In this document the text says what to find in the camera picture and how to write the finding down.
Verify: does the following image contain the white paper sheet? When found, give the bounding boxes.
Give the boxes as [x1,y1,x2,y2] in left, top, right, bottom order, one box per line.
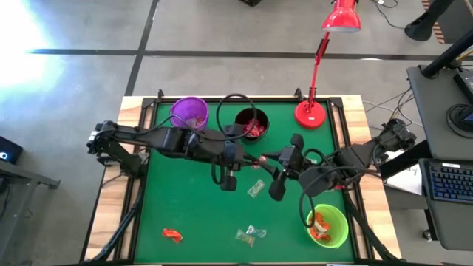
[384,147,424,197]

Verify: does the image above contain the purple face bucket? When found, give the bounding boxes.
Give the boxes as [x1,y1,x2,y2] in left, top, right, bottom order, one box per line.
[169,96,211,132]

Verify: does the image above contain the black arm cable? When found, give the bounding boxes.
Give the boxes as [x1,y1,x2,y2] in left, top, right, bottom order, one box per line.
[210,93,259,185]
[298,147,374,229]

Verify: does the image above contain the black floor cable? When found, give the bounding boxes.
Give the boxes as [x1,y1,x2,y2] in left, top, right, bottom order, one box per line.
[371,0,406,30]

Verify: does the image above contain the black device blue light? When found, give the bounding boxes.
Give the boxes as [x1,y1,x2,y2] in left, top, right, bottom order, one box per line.
[0,135,24,165]

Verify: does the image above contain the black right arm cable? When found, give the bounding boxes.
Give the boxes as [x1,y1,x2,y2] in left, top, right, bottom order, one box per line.
[298,147,374,229]

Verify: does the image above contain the black desk support beam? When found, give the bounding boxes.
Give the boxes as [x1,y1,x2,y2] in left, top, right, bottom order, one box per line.
[378,140,424,180]

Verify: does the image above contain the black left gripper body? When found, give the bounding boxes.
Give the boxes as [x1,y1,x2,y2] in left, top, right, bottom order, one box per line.
[217,140,247,171]

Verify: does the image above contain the black desk device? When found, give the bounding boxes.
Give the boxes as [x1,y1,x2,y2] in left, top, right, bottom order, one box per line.
[453,69,473,104]

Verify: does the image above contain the floor cable bundle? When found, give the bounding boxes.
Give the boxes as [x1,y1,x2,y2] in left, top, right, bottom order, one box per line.
[361,88,417,129]

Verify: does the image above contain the green table mat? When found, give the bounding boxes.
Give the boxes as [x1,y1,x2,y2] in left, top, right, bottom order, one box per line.
[133,100,355,264]

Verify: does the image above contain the black round monitor base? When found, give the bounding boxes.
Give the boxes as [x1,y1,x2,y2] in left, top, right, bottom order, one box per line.
[446,103,473,140]

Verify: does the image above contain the clear teal candy bag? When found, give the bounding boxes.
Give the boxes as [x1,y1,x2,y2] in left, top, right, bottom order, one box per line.
[246,224,268,239]

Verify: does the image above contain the grey side desk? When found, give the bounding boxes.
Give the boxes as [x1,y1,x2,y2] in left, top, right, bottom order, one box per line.
[0,158,61,266]

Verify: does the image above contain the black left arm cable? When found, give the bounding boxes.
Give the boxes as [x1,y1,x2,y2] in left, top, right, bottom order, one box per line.
[210,93,259,185]

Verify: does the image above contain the black pole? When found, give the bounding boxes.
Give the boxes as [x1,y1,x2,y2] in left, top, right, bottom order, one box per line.
[422,28,473,79]

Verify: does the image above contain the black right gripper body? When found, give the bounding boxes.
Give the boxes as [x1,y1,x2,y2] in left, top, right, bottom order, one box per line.
[279,146,307,180]

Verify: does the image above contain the black bucket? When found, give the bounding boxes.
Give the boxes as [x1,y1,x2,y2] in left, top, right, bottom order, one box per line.
[233,106,270,142]

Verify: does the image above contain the green bucket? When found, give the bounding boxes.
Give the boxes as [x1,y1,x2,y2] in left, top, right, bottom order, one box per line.
[303,203,349,250]

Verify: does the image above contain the black chair base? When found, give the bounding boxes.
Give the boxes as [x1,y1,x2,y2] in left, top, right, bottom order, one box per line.
[404,0,457,42]

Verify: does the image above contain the red desk lamp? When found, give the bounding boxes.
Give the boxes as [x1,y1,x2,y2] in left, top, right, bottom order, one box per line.
[294,0,362,130]

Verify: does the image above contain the black aluminium table frame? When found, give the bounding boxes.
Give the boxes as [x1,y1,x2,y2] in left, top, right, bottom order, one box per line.
[79,88,407,266]

